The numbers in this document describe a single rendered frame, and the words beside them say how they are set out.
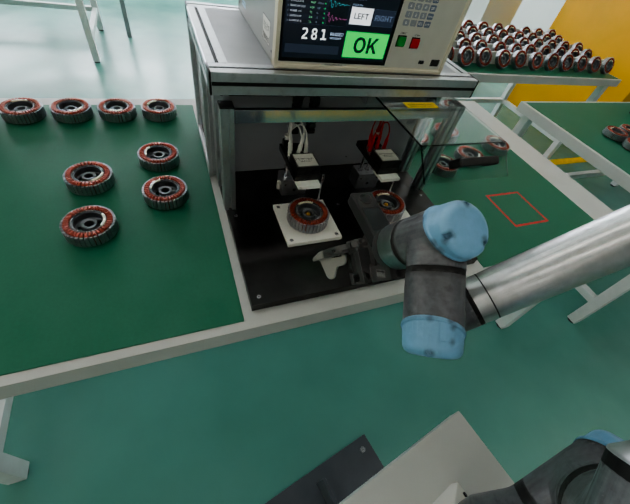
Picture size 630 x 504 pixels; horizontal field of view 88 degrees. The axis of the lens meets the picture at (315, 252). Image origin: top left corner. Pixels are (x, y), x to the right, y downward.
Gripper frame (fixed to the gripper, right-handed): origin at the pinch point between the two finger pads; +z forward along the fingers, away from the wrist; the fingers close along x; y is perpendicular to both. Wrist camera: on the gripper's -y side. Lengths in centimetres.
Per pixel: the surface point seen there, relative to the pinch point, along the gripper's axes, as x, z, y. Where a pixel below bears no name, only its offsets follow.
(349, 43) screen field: 7.6, -8.5, -43.0
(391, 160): 24.1, 8.0, -22.8
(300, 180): -1.9, 11.3, -20.4
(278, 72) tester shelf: -8.1, -4.7, -38.3
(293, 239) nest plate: -5.8, 14.1, -6.1
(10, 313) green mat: -64, 15, 0
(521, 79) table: 195, 78, -99
